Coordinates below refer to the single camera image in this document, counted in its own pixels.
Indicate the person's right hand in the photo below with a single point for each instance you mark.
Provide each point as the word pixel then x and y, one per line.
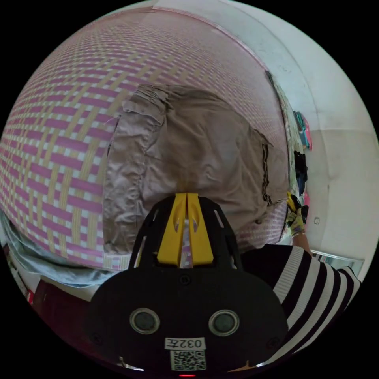
pixel 297 223

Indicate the pile of clothes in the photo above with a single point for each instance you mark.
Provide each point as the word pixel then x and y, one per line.
pixel 302 165

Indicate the bed with pink woven mat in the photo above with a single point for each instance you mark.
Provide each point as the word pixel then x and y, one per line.
pixel 65 124

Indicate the person's body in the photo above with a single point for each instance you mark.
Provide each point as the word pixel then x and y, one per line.
pixel 311 284

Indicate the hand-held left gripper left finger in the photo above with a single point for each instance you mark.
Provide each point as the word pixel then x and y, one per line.
pixel 171 237

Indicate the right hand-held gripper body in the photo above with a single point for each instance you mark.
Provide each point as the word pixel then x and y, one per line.
pixel 299 207

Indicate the pink pants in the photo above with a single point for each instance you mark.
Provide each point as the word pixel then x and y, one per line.
pixel 192 148

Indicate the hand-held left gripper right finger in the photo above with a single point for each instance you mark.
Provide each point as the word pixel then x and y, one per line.
pixel 200 239

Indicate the person's right forearm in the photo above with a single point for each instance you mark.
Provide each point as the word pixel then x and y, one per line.
pixel 302 242

